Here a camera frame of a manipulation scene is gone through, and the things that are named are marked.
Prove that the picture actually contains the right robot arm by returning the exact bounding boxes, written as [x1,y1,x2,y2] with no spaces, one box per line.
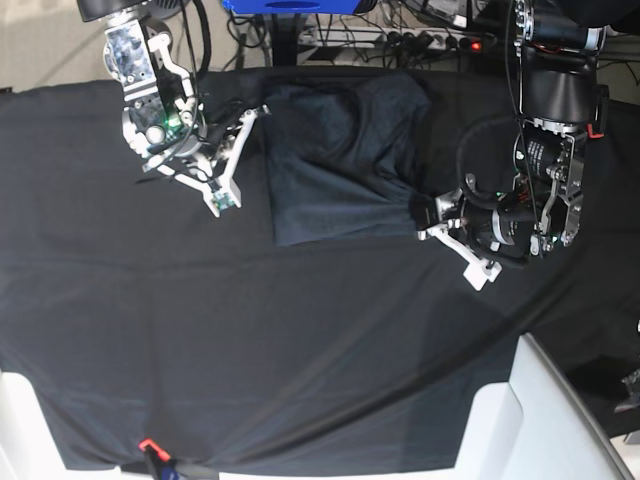
[77,1,269,192]

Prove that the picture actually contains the black table cloth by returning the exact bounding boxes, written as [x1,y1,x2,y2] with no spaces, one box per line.
[1,68,639,476]

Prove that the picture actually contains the white chair left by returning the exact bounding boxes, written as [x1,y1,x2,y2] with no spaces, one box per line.
[0,370,121,480]

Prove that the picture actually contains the white power strip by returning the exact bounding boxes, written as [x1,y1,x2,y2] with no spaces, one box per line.
[298,24,454,50]

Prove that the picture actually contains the black monitor stand pole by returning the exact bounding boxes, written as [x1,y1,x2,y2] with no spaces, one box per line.
[268,14,305,67]

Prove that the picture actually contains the dark grey T-shirt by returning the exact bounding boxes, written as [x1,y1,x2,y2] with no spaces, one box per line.
[262,75,432,246]

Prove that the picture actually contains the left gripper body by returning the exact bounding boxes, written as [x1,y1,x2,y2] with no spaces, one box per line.
[435,189,505,260]

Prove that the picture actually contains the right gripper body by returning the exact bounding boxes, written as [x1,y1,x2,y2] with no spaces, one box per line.
[142,102,270,185]

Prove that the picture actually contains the blue clamp at bottom edge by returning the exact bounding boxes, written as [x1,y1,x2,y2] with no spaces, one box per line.
[138,438,181,480]

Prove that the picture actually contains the blue box on stand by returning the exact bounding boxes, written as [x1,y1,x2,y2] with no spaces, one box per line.
[222,0,377,15]

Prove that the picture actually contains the red and black clamp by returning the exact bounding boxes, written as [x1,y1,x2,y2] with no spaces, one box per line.
[587,84,610,140]

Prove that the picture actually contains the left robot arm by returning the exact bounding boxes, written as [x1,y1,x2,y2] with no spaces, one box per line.
[418,1,609,268]

